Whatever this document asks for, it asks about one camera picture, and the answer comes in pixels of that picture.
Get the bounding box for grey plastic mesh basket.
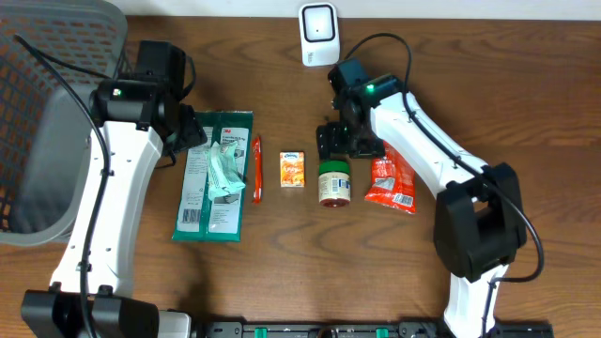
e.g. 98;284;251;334
1;0;128;246

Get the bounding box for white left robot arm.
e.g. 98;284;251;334
21;40;207;337

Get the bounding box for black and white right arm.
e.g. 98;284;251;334
316;58;527;337

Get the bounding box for mint green wipe packet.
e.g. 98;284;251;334
205;141;245;201

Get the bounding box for red snack packet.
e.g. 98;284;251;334
364;143;416;214

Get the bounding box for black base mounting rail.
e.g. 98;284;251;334
194;320;555;338

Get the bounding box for green 3M glove package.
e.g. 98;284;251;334
172;111;254;242

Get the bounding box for green-lid white jar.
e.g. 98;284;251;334
318;160;351;207

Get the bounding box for orange Kleenex tissue pack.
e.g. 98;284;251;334
280;151;305;188

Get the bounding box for red coffee stick sachet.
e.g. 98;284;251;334
252;135;263;204

